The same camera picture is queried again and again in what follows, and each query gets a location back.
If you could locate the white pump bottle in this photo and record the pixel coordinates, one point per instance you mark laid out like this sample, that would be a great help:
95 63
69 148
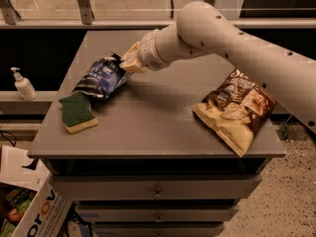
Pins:
24 85

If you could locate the grey drawer cabinet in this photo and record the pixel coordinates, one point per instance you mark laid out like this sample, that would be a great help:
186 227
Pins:
150 168

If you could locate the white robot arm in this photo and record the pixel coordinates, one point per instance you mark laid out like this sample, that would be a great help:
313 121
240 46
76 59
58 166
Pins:
200 29

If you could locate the blue chip bag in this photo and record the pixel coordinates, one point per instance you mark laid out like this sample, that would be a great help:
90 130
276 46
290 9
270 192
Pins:
103 78

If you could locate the green and yellow sponge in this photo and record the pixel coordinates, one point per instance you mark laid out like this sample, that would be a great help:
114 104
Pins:
76 113

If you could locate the grey metal railing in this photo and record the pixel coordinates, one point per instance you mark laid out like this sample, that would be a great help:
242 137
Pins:
101 14

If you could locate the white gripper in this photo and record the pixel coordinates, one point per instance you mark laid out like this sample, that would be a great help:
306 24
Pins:
147 54

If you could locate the brown sea salt chip bag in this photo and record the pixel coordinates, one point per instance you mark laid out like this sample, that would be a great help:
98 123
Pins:
236 111

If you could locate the white cardboard box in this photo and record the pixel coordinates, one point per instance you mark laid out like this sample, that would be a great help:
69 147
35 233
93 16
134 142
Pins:
29 204

